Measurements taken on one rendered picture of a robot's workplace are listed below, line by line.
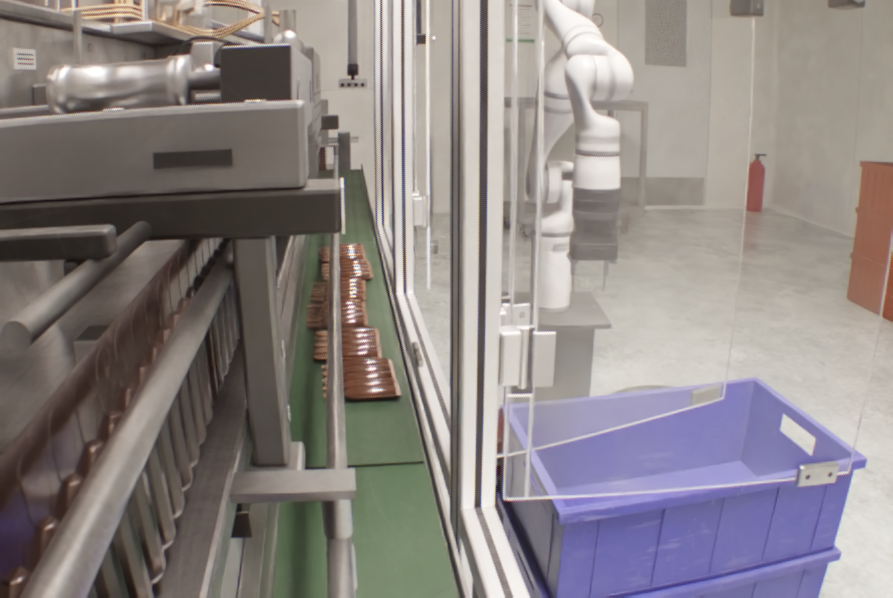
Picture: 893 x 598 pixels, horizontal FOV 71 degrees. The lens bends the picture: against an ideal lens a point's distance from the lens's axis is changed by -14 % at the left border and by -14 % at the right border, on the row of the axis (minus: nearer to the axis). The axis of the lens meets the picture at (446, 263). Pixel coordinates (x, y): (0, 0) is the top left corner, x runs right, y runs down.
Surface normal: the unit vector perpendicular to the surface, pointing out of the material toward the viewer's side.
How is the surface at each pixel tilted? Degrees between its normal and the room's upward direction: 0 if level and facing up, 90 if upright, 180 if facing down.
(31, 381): 0
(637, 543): 90
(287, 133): 90
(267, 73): 90
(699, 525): 90
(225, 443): 0
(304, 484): 0
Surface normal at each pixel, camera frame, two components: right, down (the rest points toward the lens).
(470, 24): 0.15, 0.25
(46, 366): 0.00, -0.97
